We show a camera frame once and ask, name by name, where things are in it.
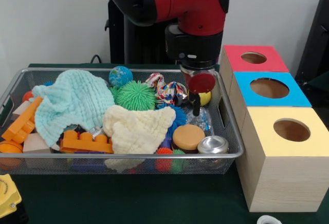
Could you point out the wooden three-hole box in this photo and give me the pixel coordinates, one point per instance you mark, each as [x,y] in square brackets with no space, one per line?
[282,172]

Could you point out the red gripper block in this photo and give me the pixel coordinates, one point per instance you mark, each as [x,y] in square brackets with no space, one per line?
[201,82]

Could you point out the blue globe ball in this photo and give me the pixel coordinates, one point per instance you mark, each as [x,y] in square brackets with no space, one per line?
[120,76]

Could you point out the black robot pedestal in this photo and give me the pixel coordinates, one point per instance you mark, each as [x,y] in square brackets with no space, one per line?
[144,44]

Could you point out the green spiky ball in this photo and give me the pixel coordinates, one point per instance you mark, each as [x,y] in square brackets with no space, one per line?
[135,96]

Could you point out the long orange toy brick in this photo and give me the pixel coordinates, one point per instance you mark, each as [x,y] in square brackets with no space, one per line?
[20,123]

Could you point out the black stand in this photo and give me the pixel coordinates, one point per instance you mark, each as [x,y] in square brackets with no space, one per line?
[316,41]

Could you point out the silver metal tin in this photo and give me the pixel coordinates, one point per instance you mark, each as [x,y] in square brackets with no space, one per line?
[212,145]

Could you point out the yellow emergency stop button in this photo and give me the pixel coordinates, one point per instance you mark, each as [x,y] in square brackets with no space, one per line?
[7,198]

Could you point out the round orange sponge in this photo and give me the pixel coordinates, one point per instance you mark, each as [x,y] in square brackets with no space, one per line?
[188,136]

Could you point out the dark green table cloth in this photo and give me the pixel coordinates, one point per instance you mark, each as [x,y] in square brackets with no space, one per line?
[320,80]
[128,198]

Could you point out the mint green cloth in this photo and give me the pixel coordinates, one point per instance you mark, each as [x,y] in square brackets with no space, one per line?
[72,100]

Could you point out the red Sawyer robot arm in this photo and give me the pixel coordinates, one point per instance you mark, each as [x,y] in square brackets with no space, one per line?
[180,3]

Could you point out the yellow ball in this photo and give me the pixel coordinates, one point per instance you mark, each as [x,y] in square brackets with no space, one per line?
[205,99]

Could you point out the cream knitted cloth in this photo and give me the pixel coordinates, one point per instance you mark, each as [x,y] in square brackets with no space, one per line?
[136,131]

